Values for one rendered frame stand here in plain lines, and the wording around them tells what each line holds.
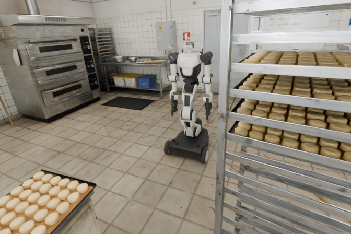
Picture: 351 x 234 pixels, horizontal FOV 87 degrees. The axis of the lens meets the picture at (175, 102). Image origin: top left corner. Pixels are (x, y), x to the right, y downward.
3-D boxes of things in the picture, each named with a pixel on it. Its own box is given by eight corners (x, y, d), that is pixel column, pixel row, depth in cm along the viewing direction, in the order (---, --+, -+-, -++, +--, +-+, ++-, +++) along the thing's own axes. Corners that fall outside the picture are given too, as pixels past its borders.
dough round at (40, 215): (38, 224, 78) (36, 221, 77) (33, 219, 80) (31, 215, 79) (50, 215, 81) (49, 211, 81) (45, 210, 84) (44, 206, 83)
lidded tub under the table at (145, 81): (137, 87, 514) (136, 78, 504) (146, 82, 554) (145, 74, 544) (149, 88, 499) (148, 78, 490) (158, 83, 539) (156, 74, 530)
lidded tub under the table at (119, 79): (113, 85, 549) (112, 76, 540) (124, 81, 588) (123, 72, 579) (123, 86, 533) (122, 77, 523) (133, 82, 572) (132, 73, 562)
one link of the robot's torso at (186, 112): (183, 117, 254) (186, 83, 252) (195, 119, 247) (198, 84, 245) (178, 118, 240) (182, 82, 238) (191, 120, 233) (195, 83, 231)
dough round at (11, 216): (11, 213, 83) (10, 210, 82) (19, 216, 82) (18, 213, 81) (-2, 224, 79) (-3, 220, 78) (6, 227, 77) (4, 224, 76)
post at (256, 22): (233, 232, 147) (256, -19, 86) (234, 229, 149) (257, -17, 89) (237, 234, 145) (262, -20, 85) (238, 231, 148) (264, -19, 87)
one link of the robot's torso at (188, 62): (183, 74, 260) (182, 47, 247) (207, 75, 247) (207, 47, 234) (174, 79, 235) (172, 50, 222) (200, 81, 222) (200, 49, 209)
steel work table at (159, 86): (106, 93, 554) (100, 59, 519) (122, 86, 615) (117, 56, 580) (163, 99, 478) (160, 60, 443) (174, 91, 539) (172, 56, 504)
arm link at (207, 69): (203, 81, 237) (202, 63, 229) (213, 81, 232) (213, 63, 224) (201, 83, 228) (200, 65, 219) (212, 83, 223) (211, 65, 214)
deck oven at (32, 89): (53, 127, 364) (16, 13, 292) (18, 118, 412) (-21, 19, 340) (109, 100, 496) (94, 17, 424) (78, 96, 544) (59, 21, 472)
